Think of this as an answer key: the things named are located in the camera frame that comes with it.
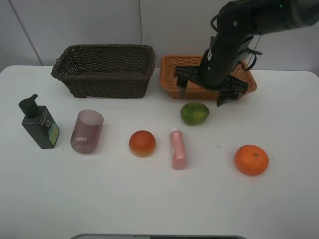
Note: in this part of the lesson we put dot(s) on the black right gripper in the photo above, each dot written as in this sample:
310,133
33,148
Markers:
228,90

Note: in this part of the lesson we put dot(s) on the green lime fruit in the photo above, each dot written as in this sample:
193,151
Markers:
194,113

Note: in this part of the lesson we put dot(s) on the pink lotion bottle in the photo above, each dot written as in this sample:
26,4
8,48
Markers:
179,159

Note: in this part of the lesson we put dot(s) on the red orange peach fruit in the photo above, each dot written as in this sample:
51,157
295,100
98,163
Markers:
142,143

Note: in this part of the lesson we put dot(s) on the orange mandarin fruit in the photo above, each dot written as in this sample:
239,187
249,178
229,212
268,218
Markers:
251,160

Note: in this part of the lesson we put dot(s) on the translucent purple plastic cup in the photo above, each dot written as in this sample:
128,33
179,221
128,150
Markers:
86,132

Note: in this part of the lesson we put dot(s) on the dark green pump bottle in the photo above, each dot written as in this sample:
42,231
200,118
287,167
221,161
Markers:
39,123

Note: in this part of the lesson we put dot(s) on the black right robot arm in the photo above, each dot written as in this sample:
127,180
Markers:
236,24

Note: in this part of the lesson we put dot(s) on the tan wicker basket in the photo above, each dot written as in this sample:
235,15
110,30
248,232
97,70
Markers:
193,91

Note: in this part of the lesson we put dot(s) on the dark brown wicker basket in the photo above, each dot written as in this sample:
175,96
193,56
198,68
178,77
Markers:
118,71

